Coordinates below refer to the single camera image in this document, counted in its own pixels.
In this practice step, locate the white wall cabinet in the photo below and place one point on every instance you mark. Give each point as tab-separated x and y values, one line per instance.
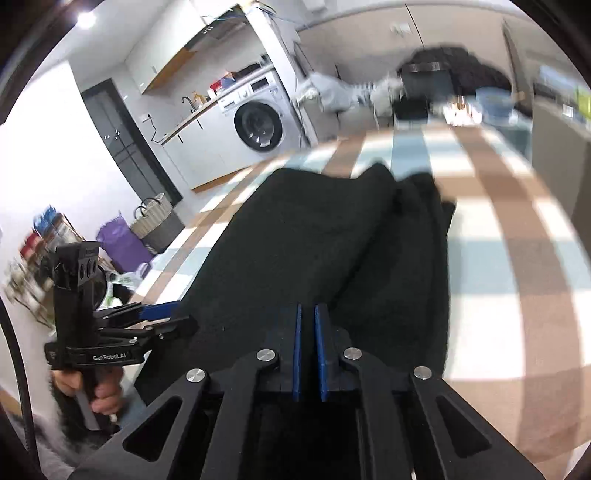
161	60

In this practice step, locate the wooden shelf rack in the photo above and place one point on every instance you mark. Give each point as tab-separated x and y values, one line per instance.
41	249

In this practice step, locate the blue bowl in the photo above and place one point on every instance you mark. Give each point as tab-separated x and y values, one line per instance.
494	105

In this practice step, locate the black plastic tray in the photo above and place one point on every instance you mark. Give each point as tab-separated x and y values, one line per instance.
425	81

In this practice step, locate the teal checked table cover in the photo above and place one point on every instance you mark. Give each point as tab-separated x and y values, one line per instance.
508	131

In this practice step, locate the plate with food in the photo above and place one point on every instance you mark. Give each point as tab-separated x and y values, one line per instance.
459	113

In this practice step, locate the white plastic bag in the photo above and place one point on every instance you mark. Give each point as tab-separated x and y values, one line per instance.
121	286

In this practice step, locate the range hood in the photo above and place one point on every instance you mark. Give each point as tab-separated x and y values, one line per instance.
221	27

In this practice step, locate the red basket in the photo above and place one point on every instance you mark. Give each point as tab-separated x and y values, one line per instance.
217	86

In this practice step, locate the ceiling light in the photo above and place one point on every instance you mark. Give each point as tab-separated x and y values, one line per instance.
86	19

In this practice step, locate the small black container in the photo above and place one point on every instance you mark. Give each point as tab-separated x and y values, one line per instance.
410	108

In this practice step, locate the grey sofa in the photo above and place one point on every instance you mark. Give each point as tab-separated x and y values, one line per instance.
351	55

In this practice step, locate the black puffy jacket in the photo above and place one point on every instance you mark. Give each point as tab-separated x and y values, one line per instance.
471	64

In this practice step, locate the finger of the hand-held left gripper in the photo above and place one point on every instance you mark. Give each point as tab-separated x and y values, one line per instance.
154	311
166	326

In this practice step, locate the person's left forearm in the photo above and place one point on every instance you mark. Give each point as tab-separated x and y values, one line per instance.
46	443

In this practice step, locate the green toy figure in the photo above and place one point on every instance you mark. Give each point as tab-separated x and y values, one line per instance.
582	100

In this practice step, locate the light grey cloth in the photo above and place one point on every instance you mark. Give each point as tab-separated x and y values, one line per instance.
332	92

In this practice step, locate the kitchen faucet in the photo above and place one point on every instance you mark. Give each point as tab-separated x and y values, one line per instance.
188	104

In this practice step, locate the large beige cardboard box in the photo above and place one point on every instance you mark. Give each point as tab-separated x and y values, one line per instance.
561	138

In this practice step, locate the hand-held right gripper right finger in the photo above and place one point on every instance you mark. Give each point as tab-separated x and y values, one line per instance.
322	350

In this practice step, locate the beige sofa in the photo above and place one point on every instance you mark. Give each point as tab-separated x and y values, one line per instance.
549	55

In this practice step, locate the checkered tablecloth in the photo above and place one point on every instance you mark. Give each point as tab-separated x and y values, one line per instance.
508	277

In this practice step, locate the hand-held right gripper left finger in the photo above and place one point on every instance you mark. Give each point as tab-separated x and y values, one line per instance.
298	350

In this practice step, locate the dark glass door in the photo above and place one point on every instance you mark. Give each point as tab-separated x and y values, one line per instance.
124	143

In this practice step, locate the black knit sweater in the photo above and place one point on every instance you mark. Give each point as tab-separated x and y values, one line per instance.
314	249

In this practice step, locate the purple bag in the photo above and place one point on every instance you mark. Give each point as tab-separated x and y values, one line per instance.
120	244

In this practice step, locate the wicker basket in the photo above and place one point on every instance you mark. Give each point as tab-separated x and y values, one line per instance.
152	217

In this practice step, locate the kitchen counter with cabinets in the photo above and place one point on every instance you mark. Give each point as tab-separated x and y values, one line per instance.
194	138

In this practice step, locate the person's left hand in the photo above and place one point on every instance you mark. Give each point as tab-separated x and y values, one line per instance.
108	390

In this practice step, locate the white washing machine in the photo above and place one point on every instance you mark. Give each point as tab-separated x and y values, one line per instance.
258	113

